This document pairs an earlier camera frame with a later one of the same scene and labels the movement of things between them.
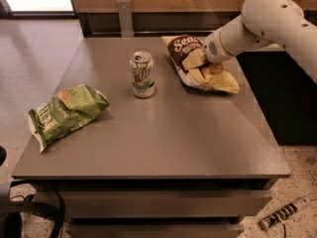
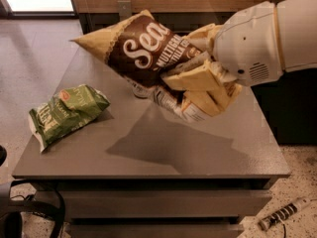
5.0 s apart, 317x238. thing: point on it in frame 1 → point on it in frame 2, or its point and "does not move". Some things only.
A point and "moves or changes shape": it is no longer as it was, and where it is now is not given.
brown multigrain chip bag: [196, 70] moves or changes shape
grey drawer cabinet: [185, 163] does not move
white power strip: [284, 212] does not move
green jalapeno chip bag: [69, 109] does not move
